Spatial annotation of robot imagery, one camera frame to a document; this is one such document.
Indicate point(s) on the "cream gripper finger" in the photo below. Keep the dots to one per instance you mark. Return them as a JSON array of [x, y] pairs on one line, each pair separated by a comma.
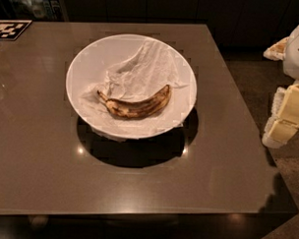
[[283, 123], [277, 51]]

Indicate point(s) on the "brown spotted banana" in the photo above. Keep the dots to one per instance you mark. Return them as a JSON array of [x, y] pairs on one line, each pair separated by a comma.
[[139, 109]]

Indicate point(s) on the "white bowl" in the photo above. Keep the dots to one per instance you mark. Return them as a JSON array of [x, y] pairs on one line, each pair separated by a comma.
[[89, 67]]

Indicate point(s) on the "white paper towel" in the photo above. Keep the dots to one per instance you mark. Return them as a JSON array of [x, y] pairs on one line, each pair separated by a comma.
[[146, 72]]

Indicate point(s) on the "bottles on background shelf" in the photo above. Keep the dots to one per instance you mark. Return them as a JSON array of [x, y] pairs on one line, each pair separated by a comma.
[[42, 10]]

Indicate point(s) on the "black white marker tag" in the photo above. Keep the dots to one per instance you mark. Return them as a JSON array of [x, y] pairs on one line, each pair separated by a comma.
[[11, 30]]

